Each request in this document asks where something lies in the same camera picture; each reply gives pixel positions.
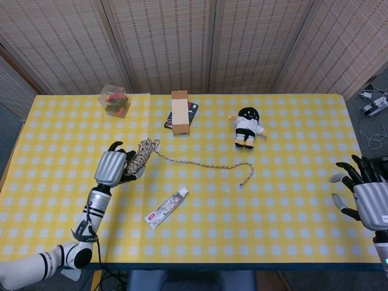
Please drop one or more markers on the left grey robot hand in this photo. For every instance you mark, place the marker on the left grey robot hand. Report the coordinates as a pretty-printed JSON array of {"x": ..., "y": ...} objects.
[{"x": 110, "y": 166}]

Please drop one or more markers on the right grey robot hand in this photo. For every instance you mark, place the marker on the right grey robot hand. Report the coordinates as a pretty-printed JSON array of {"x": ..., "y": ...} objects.
[{"x": 373, "y": 203}]

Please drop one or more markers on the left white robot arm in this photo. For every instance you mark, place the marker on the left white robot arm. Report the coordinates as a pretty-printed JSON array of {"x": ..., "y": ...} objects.
[{"x": 94, "y": 209}]

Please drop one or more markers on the clear box of clips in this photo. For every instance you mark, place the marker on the clear box of clips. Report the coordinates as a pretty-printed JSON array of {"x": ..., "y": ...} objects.
[{"x": 115, "y": 101}]

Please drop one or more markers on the floral print toothpaste tube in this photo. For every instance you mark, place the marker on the floral print toothpaste tube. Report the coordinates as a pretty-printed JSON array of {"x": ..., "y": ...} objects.
[{"x": 166, "y": 207}]

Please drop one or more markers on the tan cardboard box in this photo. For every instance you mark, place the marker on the tan cardboard box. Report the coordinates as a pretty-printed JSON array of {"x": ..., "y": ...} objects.
[{"x": 180, "y": 112}]

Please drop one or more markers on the grey device on floor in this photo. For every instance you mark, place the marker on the grey device on floor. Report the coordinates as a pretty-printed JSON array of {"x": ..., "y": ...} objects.
[{"x": 374, "y": 106}]

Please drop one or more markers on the dark flat book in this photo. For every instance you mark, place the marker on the dark flat book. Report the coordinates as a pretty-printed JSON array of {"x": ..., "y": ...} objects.
[{"x": 194, "y": 107}]

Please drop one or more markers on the yellow checkered tablecloth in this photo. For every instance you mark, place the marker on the yellow checkered tablecloth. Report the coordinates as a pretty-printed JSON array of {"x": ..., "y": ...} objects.
[{"x": 212, "y": 212}]

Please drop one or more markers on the woven folding screen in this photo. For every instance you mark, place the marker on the woven folding screen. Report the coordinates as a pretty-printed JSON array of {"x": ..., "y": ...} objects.
[{"x": 169, "y": 45}]

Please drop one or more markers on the blue chair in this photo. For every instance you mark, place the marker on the blue chair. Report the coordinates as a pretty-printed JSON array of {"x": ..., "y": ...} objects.
[{"x": 188, "y": 280}]

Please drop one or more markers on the black and white plush doll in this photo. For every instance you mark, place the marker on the black and white plush doll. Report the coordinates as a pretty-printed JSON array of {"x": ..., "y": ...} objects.
[{"x": 247, "y": 124}]

